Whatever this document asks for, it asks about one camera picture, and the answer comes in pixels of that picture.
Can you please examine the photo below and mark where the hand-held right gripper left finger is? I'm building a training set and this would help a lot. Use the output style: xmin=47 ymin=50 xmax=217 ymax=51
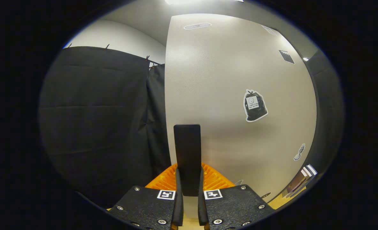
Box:
xmin=108 ymin=163 xmax=184 ymax=230

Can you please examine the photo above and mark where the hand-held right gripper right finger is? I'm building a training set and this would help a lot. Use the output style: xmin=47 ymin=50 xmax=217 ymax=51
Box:
xmin=198 ymin=163 xmax=276 ymax=230

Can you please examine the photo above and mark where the black cabinet door handle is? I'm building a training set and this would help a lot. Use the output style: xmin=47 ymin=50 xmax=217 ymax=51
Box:
xmin=173 ymin=124 xmax=201 ymax=197

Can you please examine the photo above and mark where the light grey cabinet door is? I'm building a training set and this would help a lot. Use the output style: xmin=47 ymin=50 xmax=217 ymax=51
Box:
xmin=164 ymin=13 xmax=318 ymax=221

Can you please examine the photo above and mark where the white spine book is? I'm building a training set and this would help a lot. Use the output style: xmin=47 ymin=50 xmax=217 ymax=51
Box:
xmin=296 ymin=168 xmax=312 ymax=189

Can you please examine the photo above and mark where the black backdrop cloth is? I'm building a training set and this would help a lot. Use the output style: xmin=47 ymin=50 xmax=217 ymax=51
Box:
xmin=38 ymin=46 xmax=345 ymax=208

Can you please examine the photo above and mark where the large ceiling light panel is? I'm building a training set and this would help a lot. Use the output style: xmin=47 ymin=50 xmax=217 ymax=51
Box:
xmin=164 ymin=0 xmax=205 ymax=5

